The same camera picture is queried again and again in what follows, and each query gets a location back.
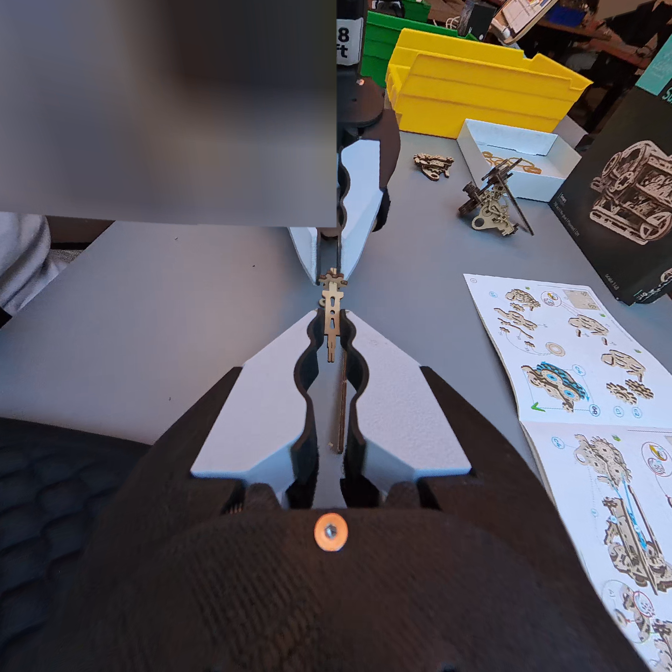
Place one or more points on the yellow plastic bin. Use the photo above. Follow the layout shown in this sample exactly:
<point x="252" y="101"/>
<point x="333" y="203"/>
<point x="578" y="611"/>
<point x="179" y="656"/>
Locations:
<point x="472" y="89"/>

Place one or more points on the background document stand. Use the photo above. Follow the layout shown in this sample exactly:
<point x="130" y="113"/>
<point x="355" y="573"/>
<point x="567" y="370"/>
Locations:
<point x="525" y="18"/>

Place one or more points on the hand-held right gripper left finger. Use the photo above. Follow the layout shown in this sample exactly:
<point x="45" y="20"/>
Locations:
<point x="252" y="420"/>

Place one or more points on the black honeycomb cushion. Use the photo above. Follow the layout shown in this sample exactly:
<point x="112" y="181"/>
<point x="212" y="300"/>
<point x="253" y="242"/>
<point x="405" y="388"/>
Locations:
<point x="52" y="525"/>

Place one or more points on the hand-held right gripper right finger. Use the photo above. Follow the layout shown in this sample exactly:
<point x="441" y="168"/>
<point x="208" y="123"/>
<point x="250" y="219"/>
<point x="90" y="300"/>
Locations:
<point x="409" y="420"/>

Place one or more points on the loose wooden rings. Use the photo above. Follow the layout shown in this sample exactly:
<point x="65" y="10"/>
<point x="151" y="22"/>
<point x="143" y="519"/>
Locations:
<point x="512" y="164"/>

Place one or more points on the assembly instruction booklet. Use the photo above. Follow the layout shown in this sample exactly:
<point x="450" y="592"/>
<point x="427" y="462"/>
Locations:
<point x="567" y="341"/>

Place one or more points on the small wooden part assembly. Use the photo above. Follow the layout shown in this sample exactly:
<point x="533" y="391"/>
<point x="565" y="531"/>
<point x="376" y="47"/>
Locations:
<point x="433" y="167"/>

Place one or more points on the long flat wooden stick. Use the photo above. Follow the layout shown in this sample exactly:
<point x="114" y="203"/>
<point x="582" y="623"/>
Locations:
<point x="341" y="409"/>

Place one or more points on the small wooden gear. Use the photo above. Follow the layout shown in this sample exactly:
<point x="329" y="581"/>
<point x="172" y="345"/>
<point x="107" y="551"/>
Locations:
<point x="333" y="278"/>

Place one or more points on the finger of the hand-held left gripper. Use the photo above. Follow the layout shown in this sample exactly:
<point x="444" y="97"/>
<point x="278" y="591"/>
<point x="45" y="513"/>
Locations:
<point x="365" y="183"/>
<point x="309" y="252"/>

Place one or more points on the slotted wooden axle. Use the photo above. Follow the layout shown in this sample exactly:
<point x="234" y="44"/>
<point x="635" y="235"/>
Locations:
<point x="332" y="315"/>

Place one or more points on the black model kit box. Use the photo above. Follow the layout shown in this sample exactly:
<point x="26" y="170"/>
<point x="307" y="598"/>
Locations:
<point x="619" y="173"/>

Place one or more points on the dark wooden model assembly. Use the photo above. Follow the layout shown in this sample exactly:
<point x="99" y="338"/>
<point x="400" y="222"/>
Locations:
<point x="491" y="210"/>

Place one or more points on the green plastic bin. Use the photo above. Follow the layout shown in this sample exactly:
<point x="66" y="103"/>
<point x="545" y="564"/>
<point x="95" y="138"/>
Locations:
<point x="378" y="36"/>

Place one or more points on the white cardboard tray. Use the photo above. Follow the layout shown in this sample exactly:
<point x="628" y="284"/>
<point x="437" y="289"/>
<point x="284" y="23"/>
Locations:
<point x="546" y="178"/>

